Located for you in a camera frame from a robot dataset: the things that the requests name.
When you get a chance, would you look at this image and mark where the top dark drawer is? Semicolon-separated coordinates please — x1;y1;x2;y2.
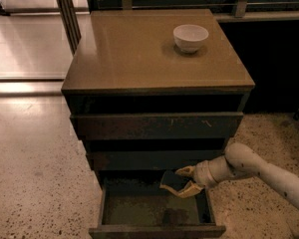
71;112;243;140

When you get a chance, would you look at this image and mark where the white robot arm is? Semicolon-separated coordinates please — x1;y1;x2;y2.
159;142;299;210

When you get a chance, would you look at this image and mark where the dark drawer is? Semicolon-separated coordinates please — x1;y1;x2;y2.
71;112;243;140
87;150;222;170

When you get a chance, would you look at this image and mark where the open bottom drawer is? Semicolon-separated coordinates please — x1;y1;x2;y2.
89;176;225;239

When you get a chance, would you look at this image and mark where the middle dark drawer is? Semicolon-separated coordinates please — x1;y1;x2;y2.
87;150;222;170

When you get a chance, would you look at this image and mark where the brown drawer cabinet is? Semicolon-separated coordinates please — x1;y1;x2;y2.
62;10;254;182

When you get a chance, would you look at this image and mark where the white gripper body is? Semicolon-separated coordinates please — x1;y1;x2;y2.
193;160;217;189

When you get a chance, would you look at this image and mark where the white ceramic bowl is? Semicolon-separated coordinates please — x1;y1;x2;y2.
173;24;209;54

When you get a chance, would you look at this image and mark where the metal door frame post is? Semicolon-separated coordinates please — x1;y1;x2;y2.
56;0;81;54

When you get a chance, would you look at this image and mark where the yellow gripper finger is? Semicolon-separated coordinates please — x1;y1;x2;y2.
159;181;202;198
175;165;195;177

